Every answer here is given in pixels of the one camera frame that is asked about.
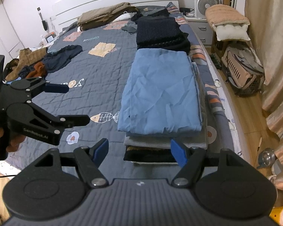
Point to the beige pet carrier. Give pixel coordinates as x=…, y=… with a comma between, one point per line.
x=243, y=70

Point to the folded khaki bedding stack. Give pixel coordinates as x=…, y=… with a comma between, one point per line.
x=103, y=14

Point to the stack of folded mixed clothes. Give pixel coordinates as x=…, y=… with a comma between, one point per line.
x=155, y=146

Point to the crumpled dark grey garments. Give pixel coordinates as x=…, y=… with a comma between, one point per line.
x=153, y=13

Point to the white wardrobe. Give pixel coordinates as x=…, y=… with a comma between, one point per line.
x=4, y=28

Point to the stack of folded black clothes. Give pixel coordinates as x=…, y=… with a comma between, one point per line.
x=160, y=33

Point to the brown fleece coat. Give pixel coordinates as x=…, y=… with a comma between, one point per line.
x=28, y=56

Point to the white cushion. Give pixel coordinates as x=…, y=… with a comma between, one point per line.
x=231, y=31

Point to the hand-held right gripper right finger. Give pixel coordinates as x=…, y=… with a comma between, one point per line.
x=179, y=151

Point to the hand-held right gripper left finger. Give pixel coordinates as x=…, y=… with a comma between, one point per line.
x=102, y=148

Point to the beige curtain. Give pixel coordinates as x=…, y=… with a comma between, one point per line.
x=273, y=51

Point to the white nightstand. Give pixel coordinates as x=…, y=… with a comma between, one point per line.
x=200, y=30

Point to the light blue garment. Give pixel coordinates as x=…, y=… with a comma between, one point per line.
x=160, y=89

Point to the metal pot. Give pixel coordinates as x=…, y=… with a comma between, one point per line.
x=266, y=157

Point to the rust orange sweater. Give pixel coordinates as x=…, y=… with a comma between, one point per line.
x=39, y=70

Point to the white box fan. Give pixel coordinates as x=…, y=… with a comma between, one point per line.
x=206, y=4

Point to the black power adapter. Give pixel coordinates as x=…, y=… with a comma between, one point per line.
x=186, y=10

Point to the wooden stool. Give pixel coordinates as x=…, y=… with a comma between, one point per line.
x=219, y=47

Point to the white pillow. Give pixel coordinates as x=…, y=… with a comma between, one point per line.
x=122, y=17

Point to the yellow toy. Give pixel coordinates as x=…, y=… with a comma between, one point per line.
x=279, y=215

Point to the grey quilted bedspread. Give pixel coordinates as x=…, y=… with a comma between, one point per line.
x=96, y=75

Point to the grey pillow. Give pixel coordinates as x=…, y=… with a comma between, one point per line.
x=69, y=28

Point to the white wall socket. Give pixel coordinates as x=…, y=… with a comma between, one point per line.
x=52, y=18

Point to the grey cup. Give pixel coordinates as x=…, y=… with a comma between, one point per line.
x=277, y=167

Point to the small orange bedside item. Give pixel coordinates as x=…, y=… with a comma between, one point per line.
x=49, y=37

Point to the person's left hand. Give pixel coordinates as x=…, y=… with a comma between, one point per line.
x=14, y=144

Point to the black hair brush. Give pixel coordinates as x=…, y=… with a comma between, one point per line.
x=44, y=25

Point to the navy dotted garment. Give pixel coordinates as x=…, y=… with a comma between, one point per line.
x=26, y=71

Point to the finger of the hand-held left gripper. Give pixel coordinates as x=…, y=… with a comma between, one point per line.
x=77, y=120
x=59, y=89

